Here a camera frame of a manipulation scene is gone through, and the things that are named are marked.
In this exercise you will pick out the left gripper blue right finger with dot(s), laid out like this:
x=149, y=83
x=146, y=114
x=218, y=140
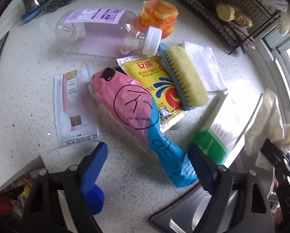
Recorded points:
x=204, y=166

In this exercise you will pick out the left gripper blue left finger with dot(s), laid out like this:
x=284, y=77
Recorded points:
x=91, y=165

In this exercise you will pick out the blue round lid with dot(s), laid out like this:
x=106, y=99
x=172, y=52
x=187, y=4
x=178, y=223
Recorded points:
x=95, y=200

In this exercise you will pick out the white green medicine box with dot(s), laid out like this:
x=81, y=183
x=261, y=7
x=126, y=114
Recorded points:
x=220, y=136

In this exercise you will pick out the white tissue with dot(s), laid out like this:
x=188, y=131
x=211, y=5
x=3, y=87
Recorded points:
x=267, y=125

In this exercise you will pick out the pink white sachet packet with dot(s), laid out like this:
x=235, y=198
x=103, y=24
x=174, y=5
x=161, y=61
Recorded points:
x=76, y=118

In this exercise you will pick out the pink blue snack bag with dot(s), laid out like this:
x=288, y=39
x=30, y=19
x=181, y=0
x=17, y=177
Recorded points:
x=133, y=106

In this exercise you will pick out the yellow bristle scrub brush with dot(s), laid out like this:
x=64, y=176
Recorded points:
x=183, y=73

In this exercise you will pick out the yellow yeast packet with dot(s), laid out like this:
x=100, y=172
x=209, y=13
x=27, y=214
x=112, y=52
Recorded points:
x=151, y=73

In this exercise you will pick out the clear plastic pink-label bottle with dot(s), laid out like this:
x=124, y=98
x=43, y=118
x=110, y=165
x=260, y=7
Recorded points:
x=106, y=32

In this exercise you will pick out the orange plastic jar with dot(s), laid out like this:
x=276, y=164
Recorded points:
x=159, y=14

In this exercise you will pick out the white folded cloth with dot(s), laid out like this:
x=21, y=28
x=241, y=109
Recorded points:
x=206, y=65

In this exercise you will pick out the white rubber glove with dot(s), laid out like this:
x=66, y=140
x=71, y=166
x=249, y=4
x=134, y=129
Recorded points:
x=284, y=22

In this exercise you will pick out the ginger root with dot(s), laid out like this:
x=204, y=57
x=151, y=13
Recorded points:
x=228, y=13

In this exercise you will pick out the blue saucer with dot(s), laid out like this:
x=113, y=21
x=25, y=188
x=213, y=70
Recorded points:
x=26, y=17

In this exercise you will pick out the black wire shelf rack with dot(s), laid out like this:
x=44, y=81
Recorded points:
x=236, y=36

